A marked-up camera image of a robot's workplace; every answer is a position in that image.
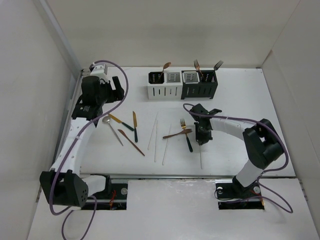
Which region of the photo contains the aluminium rail front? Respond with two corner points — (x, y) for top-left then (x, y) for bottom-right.
(52, 172), (298, 180)

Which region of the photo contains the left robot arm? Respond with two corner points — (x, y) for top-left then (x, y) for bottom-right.
(39, 75), (125, 208)

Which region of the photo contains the gold knife green handle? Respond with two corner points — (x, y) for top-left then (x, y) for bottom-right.
(108, 113), (134, 131)
(132, 111), (138, 143)

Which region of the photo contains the black insert bin left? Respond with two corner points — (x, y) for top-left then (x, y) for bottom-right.
(148, 71), (165, 84)

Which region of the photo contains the black metal fork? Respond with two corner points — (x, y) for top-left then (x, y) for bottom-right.
(213, 60), (224, 74)

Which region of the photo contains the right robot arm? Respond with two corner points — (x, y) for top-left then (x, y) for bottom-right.
(189, 103), (285, 200)

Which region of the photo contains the black slotted insert bin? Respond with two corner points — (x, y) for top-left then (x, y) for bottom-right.
(200, 70), (216, 83)

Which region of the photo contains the white utensil holder frame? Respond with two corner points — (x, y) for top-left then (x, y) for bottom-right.
(147, 82), (183, 101)

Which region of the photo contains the rose gold metal fork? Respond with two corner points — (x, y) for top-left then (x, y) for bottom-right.
(193, 59), (205, 80)

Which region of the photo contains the silver metal spoon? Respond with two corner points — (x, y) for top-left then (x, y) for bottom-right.
(102, 115), (124, 146)

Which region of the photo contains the brown wooden fork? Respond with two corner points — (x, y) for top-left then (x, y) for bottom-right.
(162, 128), (193, 139)

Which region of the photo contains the gold fork green handle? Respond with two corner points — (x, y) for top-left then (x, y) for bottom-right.
(180, 118), (193, 153)

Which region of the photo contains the black utensil holder frame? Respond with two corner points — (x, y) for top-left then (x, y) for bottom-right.
(181, 70), (218, 100)

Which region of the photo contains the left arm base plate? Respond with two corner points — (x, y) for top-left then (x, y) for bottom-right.
(94, 181), (128, 211)

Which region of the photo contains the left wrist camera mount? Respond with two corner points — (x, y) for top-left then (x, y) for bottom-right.
(89, 63), (108, 76)

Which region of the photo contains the white chopstick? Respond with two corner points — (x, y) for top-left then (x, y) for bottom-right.
(162, 124), (172, 166)
(147, 111), (159, 150)
(199, 145), (203, 170)
(154, 120), (158, 163)

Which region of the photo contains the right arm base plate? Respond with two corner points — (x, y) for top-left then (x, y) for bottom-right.
(214, 182), (265, 210)

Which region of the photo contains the white slotted insert bin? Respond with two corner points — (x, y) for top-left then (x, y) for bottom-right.
(182, 71), (200, 84)

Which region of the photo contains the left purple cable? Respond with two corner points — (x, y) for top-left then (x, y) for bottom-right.
(48, 59), (130, 240)

